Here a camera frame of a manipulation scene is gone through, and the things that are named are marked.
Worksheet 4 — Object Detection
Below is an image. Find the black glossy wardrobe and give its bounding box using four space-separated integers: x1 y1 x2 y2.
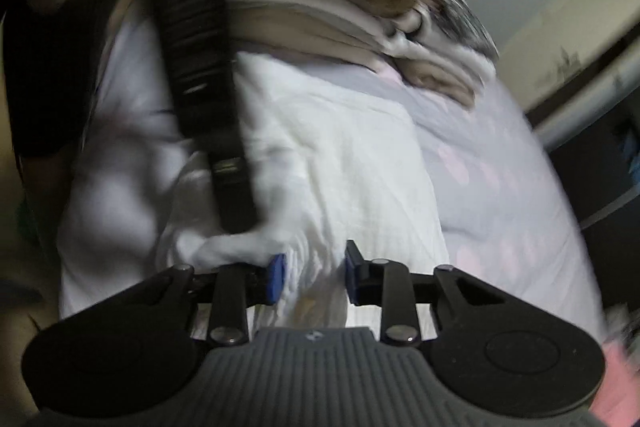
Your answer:
525 21 640 310

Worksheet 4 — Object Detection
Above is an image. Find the grey pink-dotted bed sheet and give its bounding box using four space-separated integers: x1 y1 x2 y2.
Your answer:
370 66 609 344

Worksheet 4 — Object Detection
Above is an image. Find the white crinkled garment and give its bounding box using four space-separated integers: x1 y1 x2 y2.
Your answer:
57 0 451 344

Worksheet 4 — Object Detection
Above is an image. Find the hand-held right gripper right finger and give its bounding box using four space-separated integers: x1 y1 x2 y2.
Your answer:
345 239 512 347

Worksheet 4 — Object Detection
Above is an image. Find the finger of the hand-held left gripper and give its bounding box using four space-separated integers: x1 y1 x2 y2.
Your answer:
212 156 259 239

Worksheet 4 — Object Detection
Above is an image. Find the beige folded blanket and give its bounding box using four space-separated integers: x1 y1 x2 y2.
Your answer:
221 0 477 108

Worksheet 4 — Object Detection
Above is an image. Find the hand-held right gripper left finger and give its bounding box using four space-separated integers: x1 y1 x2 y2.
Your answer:
129 252 288 348

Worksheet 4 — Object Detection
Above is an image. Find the person's torso in black shirt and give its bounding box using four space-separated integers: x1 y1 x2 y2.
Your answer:
0 0 152 168

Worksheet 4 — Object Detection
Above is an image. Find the grey striped cloth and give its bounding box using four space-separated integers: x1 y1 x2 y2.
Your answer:
425 0 501 58

